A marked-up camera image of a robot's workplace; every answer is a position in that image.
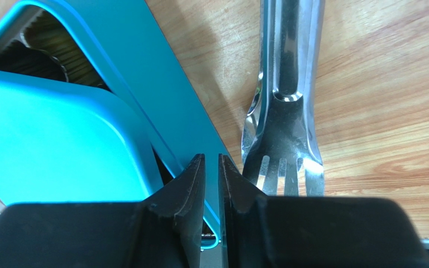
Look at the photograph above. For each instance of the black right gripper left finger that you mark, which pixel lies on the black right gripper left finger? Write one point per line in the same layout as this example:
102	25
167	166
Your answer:
164	230

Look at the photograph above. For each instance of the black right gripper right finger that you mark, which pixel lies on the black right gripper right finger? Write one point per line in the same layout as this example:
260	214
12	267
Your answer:
259	230

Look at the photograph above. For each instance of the metal serving tongs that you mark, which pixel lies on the metal serving tongs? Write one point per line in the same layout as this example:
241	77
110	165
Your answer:
279	137

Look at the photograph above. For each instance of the blue tin lid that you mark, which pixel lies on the blue tin lid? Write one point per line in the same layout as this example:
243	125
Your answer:
62	142

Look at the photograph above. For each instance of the blue chocolate tin box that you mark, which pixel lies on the blue chocolate tin box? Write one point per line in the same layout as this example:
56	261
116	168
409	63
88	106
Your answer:
118	46

